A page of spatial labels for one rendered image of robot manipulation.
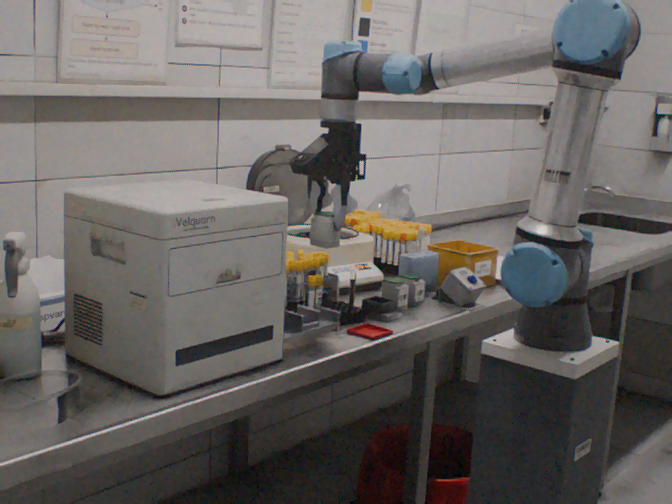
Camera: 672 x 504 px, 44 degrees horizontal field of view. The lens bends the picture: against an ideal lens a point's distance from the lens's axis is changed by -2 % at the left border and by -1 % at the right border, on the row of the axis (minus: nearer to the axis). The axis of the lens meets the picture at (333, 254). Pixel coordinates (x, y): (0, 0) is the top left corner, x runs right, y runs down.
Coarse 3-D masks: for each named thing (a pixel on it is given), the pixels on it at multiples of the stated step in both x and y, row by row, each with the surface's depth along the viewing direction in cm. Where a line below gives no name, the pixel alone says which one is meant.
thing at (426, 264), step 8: (400, 256) 203; (408, 256) 201; (416, 256) 202; (424, 256) 203; (432, 256) 205; (400, 264) 203; (408, 264) 201; (416, 264) 201; (424, 264) 204; (432, 264) 206; (400, 272) 203; (408, 272) 201; (416, 272) 202; (424, 272) 204; (432, 272) 206; (424, 280) 205; (432, 280) 207; (432, 288) 208; (424, 296) 204
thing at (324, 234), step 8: (320, 216) 167; (312, 224) 169; (320, 224) 167; (328, 224) 166; (312, 232) 169; (320, 232) 168; (328, 232) 167; (336, 232) 169; (312, 240) 170; (320, 240) 168; (328, 240) 167; (336, 240) 169; (328, 248) 168
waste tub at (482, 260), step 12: (456, 240) 225; (444, 252) 213; (456, 252) 210; (468, 252) 224; (480, 252) 211; (492, 252) 215; (444, 264) 214; (456, 264) 211; (468, 264) 209; (480, 264) 212; (492, 264) 216; (444, 276) 214; (480, 276) 213; (492, 276) 217
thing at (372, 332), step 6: (366, 324) 177; (348, 330) 172; (354, 330) 172; (360, 330) 174; (366, 330) 174; (372, 330) 174; (378, 330) 175; (384, 330) 174; (390, 330) 173; (360, 336) 170; (366, 336) 169; (372, 336) 169; (378, 336) 170; (384, 336) 171
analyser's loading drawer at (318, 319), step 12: (288, 312) 160; (300, 312) 164; (312, 312) 162; (324, 312) 167; (336, 312) 165; (288, 324) 160; (300, 324) 158; (312, 324) 160; (324, 324) 164; (336, 324) 165; (288, 336) 155; (300, 336) 158
